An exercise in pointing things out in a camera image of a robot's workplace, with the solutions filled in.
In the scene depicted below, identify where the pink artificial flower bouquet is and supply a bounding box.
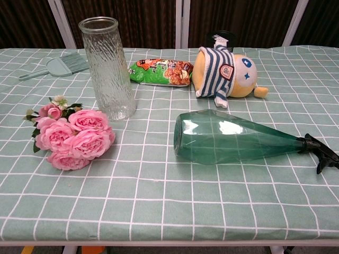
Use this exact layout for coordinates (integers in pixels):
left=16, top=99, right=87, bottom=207
left=23, top=95, right=117, bottom=171

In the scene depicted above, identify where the clear glass cup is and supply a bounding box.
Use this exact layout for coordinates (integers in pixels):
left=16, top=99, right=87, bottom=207
left=78, top=16, right=137, bottom=122

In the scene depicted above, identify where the green snack bag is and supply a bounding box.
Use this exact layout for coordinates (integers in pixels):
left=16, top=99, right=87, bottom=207
left=128, top=58, right=194, bottom=88

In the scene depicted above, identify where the green plastic spray bottle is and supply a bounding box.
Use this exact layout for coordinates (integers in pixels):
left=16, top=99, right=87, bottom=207
left=173, top=109, right=339, bottom=175

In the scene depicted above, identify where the yellow plush toy striped shirt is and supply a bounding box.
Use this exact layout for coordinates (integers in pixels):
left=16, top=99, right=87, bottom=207
left=191, top=37, right=269, bottom=108

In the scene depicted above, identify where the green checked tablecloth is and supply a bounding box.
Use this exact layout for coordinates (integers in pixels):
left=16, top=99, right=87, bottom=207
left=0, top=44, right=339, bottom=242

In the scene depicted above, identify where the black cylindrical can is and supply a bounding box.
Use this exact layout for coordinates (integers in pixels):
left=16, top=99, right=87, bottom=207
left=206, top=30, right=238, bottom=53

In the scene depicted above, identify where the small teal hand brush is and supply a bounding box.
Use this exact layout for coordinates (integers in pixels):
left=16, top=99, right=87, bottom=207
left=19, top=52, right=90, bottom=81

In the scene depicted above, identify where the grey screen frame post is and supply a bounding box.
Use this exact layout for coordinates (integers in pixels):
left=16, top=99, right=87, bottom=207
left=282, top=0, right=310, bottom=47
left=47, top=0, right=77, bottom=50
left=175, top=0, right=191, bottom=49

